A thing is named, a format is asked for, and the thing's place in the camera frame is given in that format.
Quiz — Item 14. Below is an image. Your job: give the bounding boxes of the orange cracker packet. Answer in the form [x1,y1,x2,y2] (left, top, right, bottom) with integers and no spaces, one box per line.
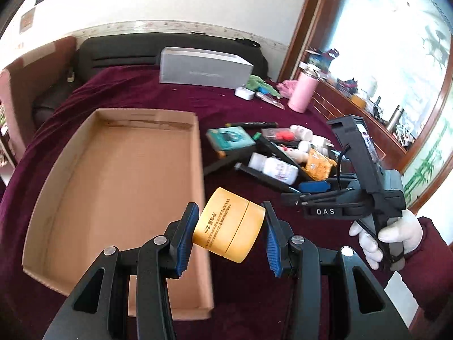
[303,149,337,181]

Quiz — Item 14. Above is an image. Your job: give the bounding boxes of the pink thermos bottle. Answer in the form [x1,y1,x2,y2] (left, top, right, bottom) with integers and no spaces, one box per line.
[288,64,319,113]

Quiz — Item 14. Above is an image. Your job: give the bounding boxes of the pink toothpaste tube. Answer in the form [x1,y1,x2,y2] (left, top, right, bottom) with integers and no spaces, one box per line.
[255,91,285,110]

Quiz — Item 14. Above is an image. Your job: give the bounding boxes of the pink cloth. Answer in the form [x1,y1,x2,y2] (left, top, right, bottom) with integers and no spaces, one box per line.
[276,80,298,98]

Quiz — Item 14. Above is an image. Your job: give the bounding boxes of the right white gloved hand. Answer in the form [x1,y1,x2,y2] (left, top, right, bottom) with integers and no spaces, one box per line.
[349,210,423,270]

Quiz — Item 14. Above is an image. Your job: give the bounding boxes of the green cloth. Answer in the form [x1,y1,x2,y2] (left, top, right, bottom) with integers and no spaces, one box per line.
[245,75,282,98]

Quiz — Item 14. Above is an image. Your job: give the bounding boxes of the white red label pill bottle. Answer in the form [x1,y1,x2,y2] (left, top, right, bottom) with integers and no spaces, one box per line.
[289,124,313,142]

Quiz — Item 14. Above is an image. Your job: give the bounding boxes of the yellow round jar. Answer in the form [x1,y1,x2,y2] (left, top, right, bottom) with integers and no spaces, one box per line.
[192,187,266,263]

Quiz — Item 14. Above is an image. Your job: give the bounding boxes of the clear case red contents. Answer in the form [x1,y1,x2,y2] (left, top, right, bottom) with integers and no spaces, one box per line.
[262,128,296,141]

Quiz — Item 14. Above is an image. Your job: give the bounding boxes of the small white multiport charger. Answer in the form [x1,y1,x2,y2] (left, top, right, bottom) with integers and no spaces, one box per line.
[234,87,255,101]

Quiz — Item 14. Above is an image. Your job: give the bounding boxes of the teal card box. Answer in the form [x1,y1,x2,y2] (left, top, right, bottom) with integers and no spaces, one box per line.
[206,127,255,153]

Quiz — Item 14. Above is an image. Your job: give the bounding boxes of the wooden window sill ledge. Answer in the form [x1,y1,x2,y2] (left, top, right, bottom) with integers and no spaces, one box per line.
[279,0,452,212]

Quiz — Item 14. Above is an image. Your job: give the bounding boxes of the white bottle purple label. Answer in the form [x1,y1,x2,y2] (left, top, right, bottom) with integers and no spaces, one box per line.
[248,153,299,185]

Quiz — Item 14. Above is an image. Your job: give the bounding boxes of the maroon bed blanket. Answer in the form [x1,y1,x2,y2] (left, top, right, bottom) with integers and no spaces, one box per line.
[0,64,440,340]

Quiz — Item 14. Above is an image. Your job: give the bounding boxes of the grey long box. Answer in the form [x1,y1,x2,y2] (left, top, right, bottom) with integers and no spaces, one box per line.
[160,47,253,89]

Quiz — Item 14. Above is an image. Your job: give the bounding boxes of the black marker orange cap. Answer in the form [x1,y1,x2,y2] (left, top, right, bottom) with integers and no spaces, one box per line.
[204,145,257,177]

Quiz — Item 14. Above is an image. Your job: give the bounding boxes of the brown cardboard tray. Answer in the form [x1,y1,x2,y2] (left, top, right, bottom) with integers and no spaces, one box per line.
[21,107,215,321]

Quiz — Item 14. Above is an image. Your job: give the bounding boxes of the black headboard cushion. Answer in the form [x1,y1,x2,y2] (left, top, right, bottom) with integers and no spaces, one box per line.
[73,32,269,82]

